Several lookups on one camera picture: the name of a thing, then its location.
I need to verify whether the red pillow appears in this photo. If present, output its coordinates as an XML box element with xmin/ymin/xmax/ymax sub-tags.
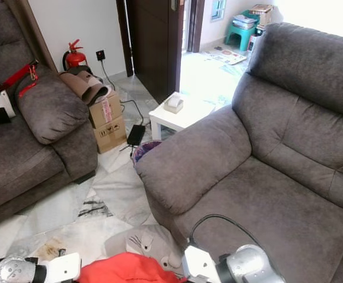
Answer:
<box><xmin>77</xmin><ymin>252</ymin><xmax>188</xmax><ymax>283</ymax></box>

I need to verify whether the dark grey fabric sofa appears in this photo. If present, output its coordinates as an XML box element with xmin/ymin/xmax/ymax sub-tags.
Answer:
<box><xmin>0</xmin><ymin>0</ymin><xmax>99</xmax><ymax>232</ymax></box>

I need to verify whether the patterned floor mat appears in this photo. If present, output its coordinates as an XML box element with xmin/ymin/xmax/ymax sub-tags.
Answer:
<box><xmin>206</xmin><ymin>47</ymin><xmax>248</xmax><ymax>65</ymax></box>

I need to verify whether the rolled brown mat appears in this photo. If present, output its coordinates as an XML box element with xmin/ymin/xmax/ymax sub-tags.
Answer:
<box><xmin>60</xmin><ymin>66</ymin><xmax>111</xmax><ymax>107</ymax></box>

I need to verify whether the red fire extinguisher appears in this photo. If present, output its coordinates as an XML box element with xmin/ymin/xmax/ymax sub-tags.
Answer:
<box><xmin>62</xmin><ymin>39</ymin><xmax>88</xmax><ymax>73</ymax></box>

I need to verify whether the cardboard box with red tape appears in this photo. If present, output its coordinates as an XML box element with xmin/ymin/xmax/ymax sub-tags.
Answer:
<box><xmin>89</xmin><ymin>93</ymin><xmax>123</xmax><ymax>130</ymax></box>

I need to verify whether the cardboard box with black print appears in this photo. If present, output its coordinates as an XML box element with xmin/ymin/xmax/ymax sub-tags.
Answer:
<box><xmin>94</xmin><ymin>119</ymin><xmax>128</xmax><ymax>154</ymax></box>

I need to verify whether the black power adapter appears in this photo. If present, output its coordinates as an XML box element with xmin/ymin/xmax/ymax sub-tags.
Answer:
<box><xmin>127</xmin><ymin>124</ymin><xmax>146</xmax><ymax>147</ymax></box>

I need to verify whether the bin with purple liner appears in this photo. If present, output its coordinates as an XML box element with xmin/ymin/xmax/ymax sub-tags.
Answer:
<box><xmin>131</xmin><ymin>140</ymin><xmax>163</xmax><ymax>167</ymax></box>

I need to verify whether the dark wooden door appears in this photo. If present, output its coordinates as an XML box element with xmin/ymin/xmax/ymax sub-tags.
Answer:
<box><xmin>116</xmin><ymin>0</ymin><xmax>187</xmax><ymax>104</ymax></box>

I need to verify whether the beige tissue box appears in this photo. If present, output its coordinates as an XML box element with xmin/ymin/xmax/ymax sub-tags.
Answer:
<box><xmin>163</xmin><ymin>92</ymin><xmax>185</xmax><ymax>114</ymax></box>

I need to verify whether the white side table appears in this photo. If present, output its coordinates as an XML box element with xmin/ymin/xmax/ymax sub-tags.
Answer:
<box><xmin>149</xmin><ymin>96</ymin><xmax>217</xmax><ymax>142</ymax></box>

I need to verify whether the green plastic stool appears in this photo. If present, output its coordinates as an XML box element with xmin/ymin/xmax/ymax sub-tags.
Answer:
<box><xmin>224</xmin><ymin>12</ymin><xmax>258</xmax><ymax>52</ymax></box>

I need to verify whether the grey fabric armchair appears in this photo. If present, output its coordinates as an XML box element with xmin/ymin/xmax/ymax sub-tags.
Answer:
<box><xmin>134</xmin><ymin>22</ymin><xmax>343</xmax><ymax>283</ymax></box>

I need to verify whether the small brown cardboard box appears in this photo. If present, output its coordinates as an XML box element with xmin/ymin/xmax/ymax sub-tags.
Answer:
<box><xmin>248</xmin><ymin>4</ymin><xmax>275</xmax><ymax>27</ymax></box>

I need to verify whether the red strap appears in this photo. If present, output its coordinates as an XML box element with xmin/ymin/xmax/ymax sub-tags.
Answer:
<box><xmin>0</xmin><ymin>60</ymin><xmax>39</xmax><ymax>98</ymax></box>

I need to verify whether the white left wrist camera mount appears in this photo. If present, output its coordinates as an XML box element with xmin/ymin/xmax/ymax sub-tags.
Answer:
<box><xmin>45</xmin><ymin>252</ymin><xmax>82</xmax><ymax>283</ymax></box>

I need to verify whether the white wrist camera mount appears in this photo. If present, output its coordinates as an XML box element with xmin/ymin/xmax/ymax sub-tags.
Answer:
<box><xmin>182</xmin><ymin>245</ymin><xmax>223</xmax><ymax>283</ymax></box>
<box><xmin>45</xmin><ymin>252</ymin><xmax>82</xmax><ymax>283</ymax></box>

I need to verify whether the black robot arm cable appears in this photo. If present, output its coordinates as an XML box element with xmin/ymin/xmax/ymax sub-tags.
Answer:
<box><xmin>189</xmin><ymin>213</ymin><xmax>262</xmax><ymax>248</ymax></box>

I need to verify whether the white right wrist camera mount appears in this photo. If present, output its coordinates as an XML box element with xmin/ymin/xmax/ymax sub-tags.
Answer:
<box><xmin>182</xmin><ymin>245</ymin><xmax>223</xmax><ymax>283</ymax></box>

